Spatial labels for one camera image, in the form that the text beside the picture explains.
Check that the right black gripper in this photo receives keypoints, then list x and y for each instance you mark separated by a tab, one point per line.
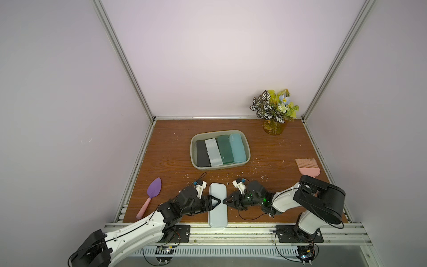
238	200

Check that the aluminium front rail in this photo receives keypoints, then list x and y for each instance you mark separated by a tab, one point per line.
252	233

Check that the teal blue pencil case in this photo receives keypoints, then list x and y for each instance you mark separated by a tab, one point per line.
237	147

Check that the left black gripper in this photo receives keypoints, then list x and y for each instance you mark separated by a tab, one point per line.
208	203

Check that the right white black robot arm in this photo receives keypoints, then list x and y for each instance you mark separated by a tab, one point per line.
323	202

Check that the left electronics board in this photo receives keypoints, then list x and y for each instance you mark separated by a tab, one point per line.
164	254

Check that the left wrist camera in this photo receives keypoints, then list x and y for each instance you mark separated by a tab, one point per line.
199	185

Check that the electronics board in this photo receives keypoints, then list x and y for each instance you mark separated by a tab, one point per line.
164	254
306	254

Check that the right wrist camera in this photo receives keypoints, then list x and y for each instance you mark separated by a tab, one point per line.
240	185

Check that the grey-green plastic storage box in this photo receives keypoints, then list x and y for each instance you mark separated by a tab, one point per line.
208	135

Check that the pink comb brush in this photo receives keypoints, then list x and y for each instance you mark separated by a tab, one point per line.
308	167

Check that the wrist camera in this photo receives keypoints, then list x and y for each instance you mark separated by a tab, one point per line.
199	185
240	185

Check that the dark green pencil case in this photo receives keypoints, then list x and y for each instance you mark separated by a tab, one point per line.
225	149

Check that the dark grey pencil case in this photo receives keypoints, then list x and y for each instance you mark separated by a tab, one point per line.
202	156

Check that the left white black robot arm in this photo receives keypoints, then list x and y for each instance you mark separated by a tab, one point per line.
102	249

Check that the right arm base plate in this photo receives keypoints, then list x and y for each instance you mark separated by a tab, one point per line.
292	234

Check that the purple pink spatula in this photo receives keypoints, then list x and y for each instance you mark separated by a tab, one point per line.
152	191

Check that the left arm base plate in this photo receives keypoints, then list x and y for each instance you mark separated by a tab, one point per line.
176	234

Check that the translucent white pencil case front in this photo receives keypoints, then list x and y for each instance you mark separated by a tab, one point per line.
213	152

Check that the flower plant in glass vase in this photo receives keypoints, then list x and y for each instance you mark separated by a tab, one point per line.
275	108

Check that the right electronics board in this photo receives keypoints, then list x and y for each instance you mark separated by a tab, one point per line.
306	254

